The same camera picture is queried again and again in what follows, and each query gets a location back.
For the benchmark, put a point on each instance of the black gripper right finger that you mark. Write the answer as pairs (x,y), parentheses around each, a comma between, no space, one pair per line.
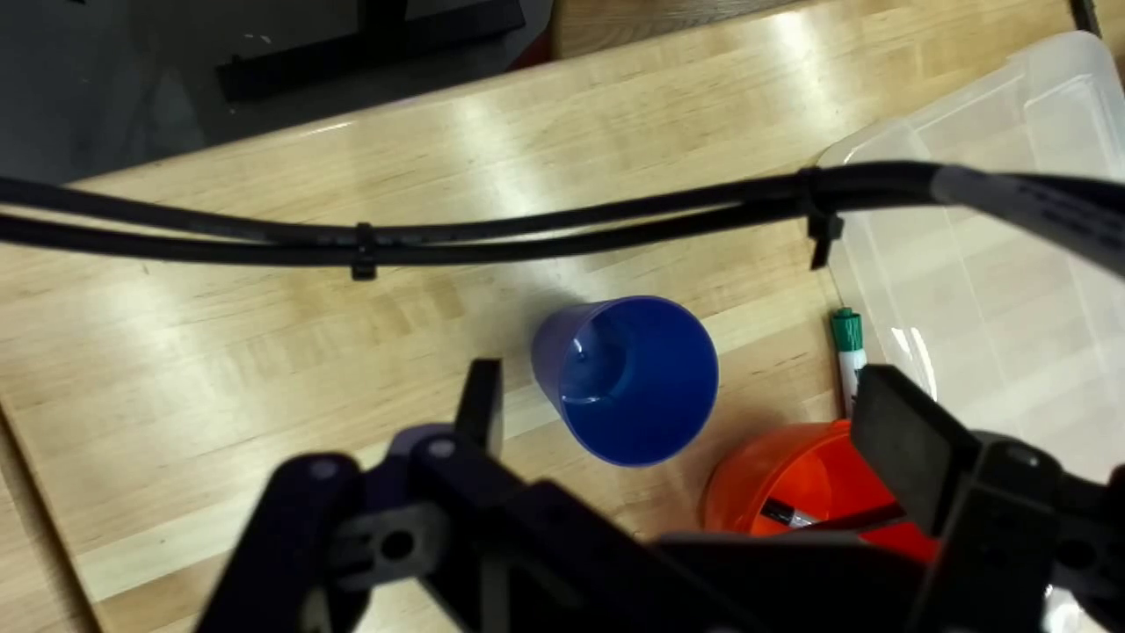
(1020,540)

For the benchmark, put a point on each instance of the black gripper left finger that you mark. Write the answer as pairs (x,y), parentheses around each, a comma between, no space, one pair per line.
(352,550)

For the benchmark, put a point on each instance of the blue plastic cup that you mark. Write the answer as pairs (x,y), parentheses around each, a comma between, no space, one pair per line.
(639,382)

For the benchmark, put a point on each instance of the red bowl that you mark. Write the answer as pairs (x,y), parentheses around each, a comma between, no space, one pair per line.
(810,477)

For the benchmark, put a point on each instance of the clear flat plastic lid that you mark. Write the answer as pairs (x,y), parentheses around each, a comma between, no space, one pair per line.
(1007,303)

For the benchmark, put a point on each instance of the green capped white marker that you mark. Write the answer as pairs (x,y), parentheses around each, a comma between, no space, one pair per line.
(848,347)

